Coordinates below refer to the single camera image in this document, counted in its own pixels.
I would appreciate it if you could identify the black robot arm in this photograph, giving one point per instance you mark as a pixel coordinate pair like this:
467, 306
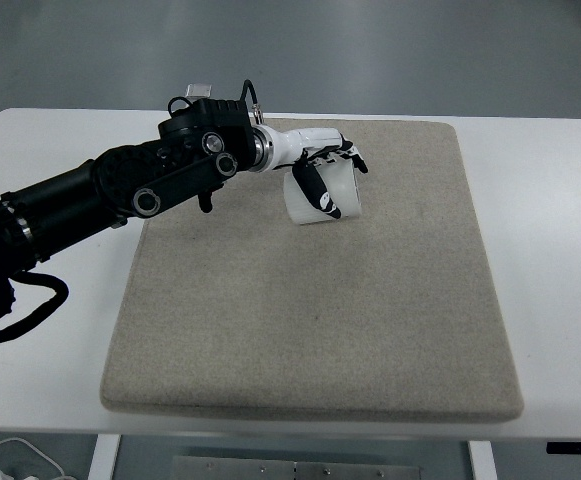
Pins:
199, 148

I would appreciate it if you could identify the black desk control panel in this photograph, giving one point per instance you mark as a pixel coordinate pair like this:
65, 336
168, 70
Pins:
563, 448

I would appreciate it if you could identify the grey felt mat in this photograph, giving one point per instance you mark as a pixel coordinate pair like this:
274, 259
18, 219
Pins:
391, 316

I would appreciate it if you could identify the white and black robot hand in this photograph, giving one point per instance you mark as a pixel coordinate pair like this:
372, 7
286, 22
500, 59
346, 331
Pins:
300, 151

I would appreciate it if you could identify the clear bracket at table edge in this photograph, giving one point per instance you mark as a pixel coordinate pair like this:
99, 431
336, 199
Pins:
195, 91

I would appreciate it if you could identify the white table leg left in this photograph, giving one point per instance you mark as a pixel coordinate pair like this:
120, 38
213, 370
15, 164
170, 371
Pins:
104, 457

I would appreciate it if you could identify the white ribbed cup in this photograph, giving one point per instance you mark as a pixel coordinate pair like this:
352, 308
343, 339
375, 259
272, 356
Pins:
342, 201

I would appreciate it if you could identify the white table leg right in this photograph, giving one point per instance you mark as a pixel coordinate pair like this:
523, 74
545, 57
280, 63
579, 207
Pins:
482, 460

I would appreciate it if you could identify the grey metal base plate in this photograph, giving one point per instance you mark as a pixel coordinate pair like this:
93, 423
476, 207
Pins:
196, 467

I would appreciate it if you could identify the white table leg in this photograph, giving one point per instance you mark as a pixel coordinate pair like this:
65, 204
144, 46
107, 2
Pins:
104, 457
482, 460

